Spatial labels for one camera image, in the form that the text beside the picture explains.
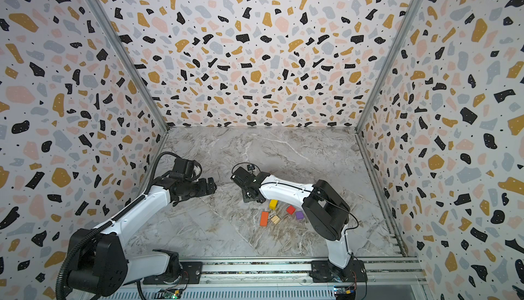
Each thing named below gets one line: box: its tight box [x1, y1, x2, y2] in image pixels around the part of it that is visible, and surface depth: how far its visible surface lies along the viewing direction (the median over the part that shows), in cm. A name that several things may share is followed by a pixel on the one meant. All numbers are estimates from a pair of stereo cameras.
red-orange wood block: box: [259, 211, 269, 227], surface depth 90 cm
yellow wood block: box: [268, 199, 279, 210], surface depth 91 cm
